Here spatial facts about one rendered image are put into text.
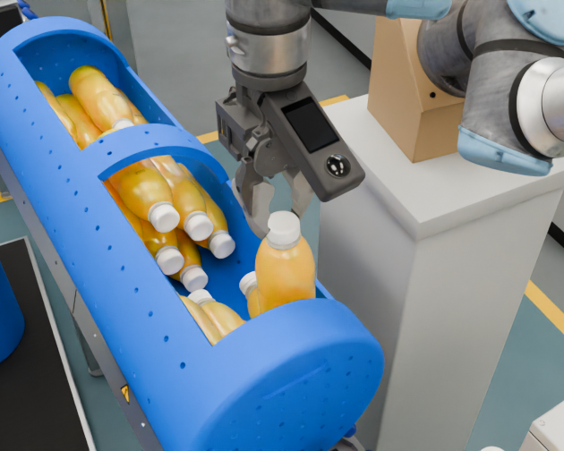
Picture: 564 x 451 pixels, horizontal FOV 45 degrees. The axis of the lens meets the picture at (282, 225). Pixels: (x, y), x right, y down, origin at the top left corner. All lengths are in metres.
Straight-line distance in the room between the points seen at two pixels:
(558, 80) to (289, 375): 0.43
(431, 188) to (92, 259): 0.50
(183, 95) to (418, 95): 2.40
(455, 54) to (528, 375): 1.49
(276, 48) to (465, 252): 0.64
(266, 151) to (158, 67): 2.94
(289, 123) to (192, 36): 3.23
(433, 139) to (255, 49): 0.53
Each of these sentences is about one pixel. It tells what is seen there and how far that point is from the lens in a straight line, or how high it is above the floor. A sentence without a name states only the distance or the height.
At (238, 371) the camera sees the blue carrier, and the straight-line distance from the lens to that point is 0.73.
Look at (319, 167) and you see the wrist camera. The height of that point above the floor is 1.44.
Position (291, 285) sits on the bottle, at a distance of 0.78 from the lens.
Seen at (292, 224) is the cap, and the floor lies 1.31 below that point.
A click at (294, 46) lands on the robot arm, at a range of 0.62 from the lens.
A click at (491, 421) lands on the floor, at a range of 2.20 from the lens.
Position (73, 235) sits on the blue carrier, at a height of 1.16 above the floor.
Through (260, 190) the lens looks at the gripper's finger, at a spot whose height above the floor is 1.37.
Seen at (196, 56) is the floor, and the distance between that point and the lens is 3.66.
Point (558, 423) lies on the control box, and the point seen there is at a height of 1.10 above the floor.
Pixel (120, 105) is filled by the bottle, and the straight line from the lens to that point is 1.27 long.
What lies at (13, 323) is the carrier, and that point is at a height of 0.24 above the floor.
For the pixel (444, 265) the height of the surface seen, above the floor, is 1.01.
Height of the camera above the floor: 1.83
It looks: 44 degrees down
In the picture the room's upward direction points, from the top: straight up
